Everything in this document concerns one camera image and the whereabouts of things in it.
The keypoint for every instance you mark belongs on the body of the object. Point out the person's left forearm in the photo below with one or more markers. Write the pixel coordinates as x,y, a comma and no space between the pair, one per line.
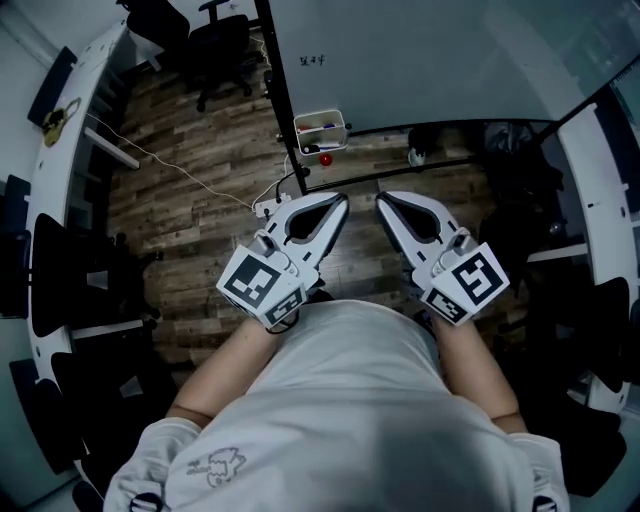
225,372

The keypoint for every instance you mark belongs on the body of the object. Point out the red round magnet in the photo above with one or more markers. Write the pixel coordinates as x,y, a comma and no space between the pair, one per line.
325,160

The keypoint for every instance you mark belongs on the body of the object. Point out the person's right forearm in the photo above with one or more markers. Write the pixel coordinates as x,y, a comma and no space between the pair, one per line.
475,370

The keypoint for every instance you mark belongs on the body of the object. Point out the black office chair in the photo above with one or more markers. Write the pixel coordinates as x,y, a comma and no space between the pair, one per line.
220,45
90,270
100,410
155,25

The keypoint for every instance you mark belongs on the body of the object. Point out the black bag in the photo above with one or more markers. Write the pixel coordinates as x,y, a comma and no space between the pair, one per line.
525,170

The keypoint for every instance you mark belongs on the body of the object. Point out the whiteboard with black frame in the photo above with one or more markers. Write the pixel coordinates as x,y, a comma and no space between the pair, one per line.
425,60

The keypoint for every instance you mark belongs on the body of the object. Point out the small white round object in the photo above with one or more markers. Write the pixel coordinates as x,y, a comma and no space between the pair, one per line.
417,156

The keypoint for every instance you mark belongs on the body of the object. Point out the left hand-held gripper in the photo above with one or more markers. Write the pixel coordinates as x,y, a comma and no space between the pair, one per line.
260,285

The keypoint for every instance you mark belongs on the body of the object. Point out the curved white desk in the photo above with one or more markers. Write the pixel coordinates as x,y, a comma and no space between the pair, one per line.
55,180

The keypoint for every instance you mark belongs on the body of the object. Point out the dark blue desk divider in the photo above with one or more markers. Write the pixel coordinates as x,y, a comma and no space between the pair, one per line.
52,85

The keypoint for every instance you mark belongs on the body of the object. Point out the person's white t-shirt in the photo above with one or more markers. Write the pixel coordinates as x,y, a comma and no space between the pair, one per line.
350,415

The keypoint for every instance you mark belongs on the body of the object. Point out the red marker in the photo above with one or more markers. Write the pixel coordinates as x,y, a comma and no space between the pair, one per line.
310,129

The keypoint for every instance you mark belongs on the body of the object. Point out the yellow tape dispenser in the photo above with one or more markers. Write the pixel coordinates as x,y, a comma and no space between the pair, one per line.
56,125

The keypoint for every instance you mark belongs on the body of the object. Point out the white power strip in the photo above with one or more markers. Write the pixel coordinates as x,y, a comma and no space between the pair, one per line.
270,205

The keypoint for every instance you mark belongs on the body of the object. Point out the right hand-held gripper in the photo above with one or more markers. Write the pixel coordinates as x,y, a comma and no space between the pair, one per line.
475,280

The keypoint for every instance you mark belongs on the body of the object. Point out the white marker tray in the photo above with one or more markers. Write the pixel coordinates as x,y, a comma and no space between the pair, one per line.
344,131

